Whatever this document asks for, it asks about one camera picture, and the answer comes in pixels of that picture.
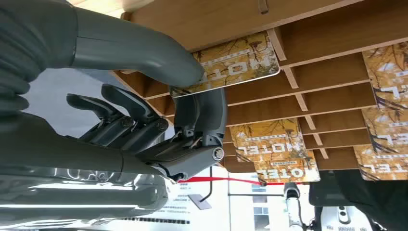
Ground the wooden card rack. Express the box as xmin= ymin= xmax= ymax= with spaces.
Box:
xmin=110 ymin=0 xmax=408 ymax=174

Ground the small grey flat plate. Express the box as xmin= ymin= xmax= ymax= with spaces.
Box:
xmin=188 ymin=194 xmax=213 ymax=211

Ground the ribbed grey right arm sleeve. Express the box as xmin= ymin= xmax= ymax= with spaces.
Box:
xmin=0 ymin=0 xmax=79 ymax=119

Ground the white cylindrical device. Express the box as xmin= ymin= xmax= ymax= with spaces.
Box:
xmin=283 ymin=182 xmax=305 ymax=231

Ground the white machine with buttons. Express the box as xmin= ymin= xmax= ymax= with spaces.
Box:
xmin=319 ymin=205 xmax=374 ymax=231

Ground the black bulky object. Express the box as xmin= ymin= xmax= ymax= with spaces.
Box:
xmin=308 ymin=169 xmax=408 ymax=231

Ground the thin black cable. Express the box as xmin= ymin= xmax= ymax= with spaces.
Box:
xmin=199 ymin=166 xmax=213 ymax=204

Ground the brown strap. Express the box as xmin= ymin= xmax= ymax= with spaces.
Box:
xmin=257 ymin=0 xmax=270 ymax=15

